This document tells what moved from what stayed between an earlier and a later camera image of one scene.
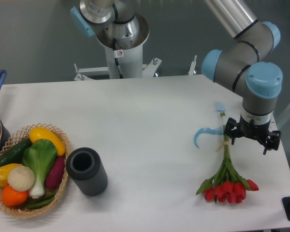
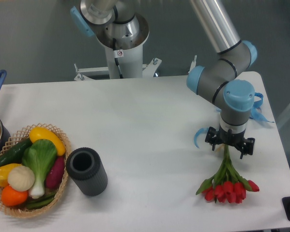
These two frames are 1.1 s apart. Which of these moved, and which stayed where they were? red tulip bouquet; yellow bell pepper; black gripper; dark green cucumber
Moved: black gripper
Stayed: red tulip bouquet; yellow bell pepper; dark green cucumber
